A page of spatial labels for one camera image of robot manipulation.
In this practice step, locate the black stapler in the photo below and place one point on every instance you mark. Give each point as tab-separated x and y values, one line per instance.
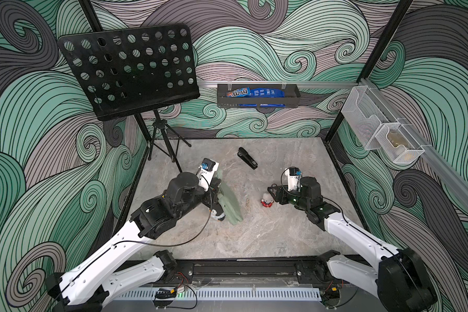
247	158

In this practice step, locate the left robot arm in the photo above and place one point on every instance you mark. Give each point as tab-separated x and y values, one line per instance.
99	280

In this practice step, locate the green fabric bag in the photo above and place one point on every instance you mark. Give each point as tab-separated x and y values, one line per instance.
229	204

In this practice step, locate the penguin plush keychain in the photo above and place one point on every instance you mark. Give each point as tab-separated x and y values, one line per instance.
218	215

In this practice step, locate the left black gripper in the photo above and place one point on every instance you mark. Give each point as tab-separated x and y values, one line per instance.
215	198

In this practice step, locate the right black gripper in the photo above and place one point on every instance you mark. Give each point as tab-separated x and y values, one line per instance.
281	194

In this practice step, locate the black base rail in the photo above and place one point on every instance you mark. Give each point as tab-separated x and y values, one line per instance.
305	270

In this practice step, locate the black wall-mounted tray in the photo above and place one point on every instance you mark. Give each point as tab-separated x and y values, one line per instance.
291	99

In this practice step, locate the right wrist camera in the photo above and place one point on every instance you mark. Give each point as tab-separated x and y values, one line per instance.
293	175

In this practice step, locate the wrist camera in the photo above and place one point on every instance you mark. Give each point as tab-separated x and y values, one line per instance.
293	175
206	172

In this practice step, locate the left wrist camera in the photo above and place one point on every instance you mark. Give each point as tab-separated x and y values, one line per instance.
206	172

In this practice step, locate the small clear plastic bin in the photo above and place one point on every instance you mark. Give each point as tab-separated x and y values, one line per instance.
400	149

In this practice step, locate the black perforated music stand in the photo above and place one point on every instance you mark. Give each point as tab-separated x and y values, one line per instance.
135	72

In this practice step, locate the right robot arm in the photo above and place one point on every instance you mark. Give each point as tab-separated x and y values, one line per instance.
397	277

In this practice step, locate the blue candy packet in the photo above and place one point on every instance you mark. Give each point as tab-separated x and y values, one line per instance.
256	92

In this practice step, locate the large clear plastic bin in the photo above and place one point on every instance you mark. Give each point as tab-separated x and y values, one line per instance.
362	112

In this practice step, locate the white slotted cable duct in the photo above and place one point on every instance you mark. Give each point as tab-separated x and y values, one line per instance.
251	294

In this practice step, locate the red white plush keychain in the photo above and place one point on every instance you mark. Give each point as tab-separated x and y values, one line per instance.
267	200

